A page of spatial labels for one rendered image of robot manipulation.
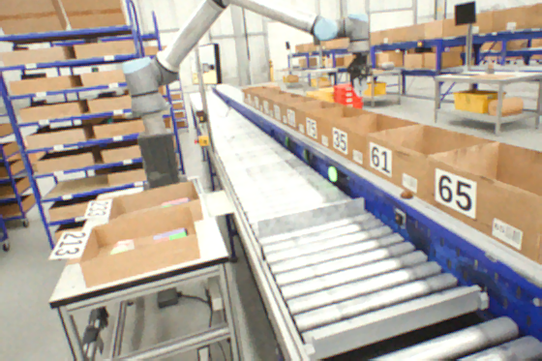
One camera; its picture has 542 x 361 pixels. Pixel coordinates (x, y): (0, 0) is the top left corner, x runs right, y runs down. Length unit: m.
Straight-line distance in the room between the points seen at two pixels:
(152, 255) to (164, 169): 0.80
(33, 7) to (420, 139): 2.68
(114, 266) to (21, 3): 2.25
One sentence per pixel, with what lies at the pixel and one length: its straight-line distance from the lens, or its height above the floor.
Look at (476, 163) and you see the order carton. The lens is 1.40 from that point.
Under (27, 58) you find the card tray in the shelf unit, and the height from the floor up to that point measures 1.58.
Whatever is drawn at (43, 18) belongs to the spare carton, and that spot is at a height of 1.84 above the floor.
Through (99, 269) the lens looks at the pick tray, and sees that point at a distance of 1.33.
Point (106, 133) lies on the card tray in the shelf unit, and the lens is 3.03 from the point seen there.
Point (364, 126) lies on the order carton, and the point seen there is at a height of 0.99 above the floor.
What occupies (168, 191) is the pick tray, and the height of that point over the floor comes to 0.82.
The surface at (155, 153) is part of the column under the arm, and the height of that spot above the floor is 0.98.
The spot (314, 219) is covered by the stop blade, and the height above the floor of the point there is 0.76.
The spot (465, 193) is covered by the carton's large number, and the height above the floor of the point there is 0.98.
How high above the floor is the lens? 1.42
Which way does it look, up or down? 16 degrees down
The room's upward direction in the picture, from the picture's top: 6 degrees counter-clockwise
